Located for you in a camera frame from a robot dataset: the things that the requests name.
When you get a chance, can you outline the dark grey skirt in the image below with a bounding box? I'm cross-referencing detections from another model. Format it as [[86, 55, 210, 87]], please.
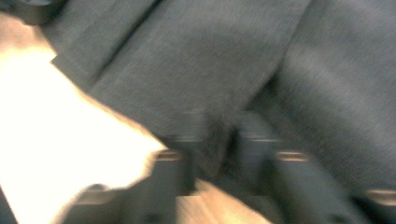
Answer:
[[0, 0, 396, 224]]

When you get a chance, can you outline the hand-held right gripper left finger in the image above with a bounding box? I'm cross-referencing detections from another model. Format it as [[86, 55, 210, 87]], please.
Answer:
[[178, 110, 208, 190]]

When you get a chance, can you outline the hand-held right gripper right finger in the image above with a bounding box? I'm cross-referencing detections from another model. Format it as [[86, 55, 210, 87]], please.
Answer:
[[237, 111, 275, 188]]

